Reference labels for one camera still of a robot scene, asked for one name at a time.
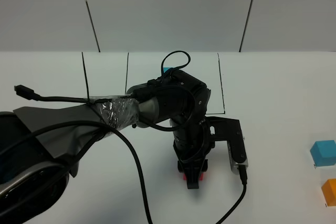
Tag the red cube block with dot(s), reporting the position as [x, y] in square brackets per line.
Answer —
[200, 178]

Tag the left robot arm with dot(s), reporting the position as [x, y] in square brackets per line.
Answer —
[41, 148]

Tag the orange cube block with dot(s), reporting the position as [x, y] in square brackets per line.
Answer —
[329, 192]

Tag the blue cube block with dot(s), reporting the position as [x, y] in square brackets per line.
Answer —
[323, 153]

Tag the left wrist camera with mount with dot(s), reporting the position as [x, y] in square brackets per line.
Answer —
[229, 130]

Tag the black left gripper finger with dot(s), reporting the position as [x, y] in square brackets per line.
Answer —
[192, 171]

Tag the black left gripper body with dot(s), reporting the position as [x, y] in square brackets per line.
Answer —
[192, 144]

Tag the blue template block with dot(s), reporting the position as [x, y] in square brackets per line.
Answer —
[167, 69]

